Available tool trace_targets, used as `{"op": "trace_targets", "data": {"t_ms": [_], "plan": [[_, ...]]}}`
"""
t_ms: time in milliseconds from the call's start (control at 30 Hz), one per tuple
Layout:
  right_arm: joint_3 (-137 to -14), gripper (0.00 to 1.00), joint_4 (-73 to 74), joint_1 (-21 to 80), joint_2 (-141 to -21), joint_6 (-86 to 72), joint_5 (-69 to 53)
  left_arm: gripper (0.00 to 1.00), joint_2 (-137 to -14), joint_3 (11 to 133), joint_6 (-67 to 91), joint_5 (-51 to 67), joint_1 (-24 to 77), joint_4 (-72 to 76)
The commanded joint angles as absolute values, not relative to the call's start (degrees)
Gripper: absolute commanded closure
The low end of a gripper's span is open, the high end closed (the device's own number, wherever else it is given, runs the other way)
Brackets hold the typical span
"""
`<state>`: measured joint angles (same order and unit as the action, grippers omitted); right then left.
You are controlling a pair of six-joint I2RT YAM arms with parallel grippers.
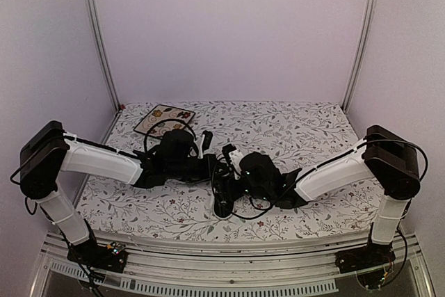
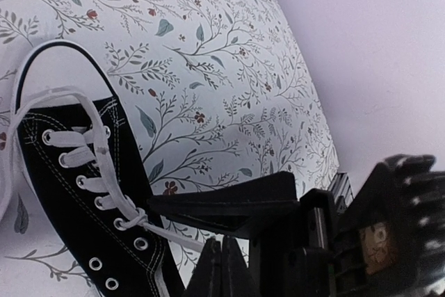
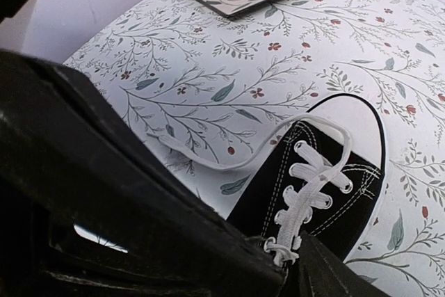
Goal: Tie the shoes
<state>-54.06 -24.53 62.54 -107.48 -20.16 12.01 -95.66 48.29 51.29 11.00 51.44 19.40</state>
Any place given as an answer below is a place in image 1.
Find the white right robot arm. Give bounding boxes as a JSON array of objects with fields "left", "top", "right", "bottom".
[{"left": 211, "top": 125, "right": 429, "bottom": 266}]

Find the square floral ceramic plate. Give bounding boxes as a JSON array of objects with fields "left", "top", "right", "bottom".
[{"left": 133, "top": 104, "right": 196, "bottom": 138}]

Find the black canvas sneaker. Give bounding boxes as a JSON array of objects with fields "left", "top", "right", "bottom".
[{"left": 213, "top": 185, "right": 236, "bottom": 219}]

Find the aluminium front rail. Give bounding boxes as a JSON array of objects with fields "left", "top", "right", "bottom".
[{"left": 30, "top": 233, "right": 435, "bottom": 296}]

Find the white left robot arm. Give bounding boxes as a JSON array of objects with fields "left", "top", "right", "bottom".
[{"left": 10, "top": 120, "right": 217, "bottom": 265}]

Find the right aluminium frame post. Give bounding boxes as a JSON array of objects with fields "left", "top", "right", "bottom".
[{"left": 341, "top": 0, "right": 378, "bottom": 115}]

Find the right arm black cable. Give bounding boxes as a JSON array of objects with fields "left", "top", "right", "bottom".
[{"left": 211, "top": 157, "right": 303, "bottom": 220}]

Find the floral patterned table mat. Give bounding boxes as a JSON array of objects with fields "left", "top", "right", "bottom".
[{"left": 76, "top": 102, "right": 383, "bottom": 243}]

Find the left aluminium frame post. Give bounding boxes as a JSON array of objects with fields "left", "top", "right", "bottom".
[{"left": 85, "top": 0, "right": 121, "bottom": 112}]

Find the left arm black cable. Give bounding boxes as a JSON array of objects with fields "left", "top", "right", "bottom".
[{"left": 143, "top": 121, "right": 197, "bottom": 154}]

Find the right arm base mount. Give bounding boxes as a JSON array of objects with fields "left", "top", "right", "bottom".
[{"left": 335, "top": 239, "right": 408, "bottom": 291}]

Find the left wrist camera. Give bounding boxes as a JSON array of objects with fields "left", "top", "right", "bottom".
[{"left": 197, "top": 130, "right": 213, "bottom": 159}]

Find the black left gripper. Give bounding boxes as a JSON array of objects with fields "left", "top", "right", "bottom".
[{"left": 167, "top": 154, "right": 231, "bottom": 184}]

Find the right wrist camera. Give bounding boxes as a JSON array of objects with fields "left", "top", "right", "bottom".
[{"left": 222, "top": 144, "right": 244, "bottom": 180}]

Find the aluminium frame post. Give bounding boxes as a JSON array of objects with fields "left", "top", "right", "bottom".
[
  {"left": 341, "top": 0, "right": 378, "bottom": 115},
  {"left": 85, "top": 0, "right": 121, "bottom": 112}
]

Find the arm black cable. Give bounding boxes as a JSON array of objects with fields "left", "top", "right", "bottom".
[
  {"left": 211, "top": 157, "right": 303, "bottom": 220},
  {"left": 143, "top": 121, "right": 197, "bottom": 154}
]

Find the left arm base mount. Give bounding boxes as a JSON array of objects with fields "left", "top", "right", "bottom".
[{"left": 67, "top": 241, "right": 129, "bottom": 273}]

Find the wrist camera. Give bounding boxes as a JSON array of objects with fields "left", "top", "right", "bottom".
[
  {"left": 222, "top": 144, "right": 244, "bottom": 180},
  {"left": 197, "top": 130, "right": 213, "bottom": 159}
]

